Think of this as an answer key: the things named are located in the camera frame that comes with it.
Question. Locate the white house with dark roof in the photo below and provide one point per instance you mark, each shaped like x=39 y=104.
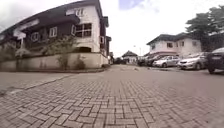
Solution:
x=175 y=45

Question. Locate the cream boundary wall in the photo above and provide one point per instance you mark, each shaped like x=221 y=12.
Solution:
x=50 y=61

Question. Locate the grey brick paved road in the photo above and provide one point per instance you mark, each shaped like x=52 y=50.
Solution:
x=113 y=100

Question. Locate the small house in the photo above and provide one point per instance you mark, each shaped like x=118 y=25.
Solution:
x=129 y=56

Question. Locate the dark car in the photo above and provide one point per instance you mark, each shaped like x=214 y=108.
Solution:
x=216 y=60
x=150 y=60

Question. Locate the silver car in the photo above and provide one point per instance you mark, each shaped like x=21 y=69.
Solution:
x=166 y=61
x=192 y=62

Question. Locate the grey kerb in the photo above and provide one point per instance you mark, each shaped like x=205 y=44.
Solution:
x=40 y=82

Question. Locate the white and brown building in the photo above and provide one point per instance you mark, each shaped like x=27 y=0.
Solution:
x=66 y=30

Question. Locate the dark tree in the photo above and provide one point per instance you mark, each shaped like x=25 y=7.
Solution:
x=206 y=25

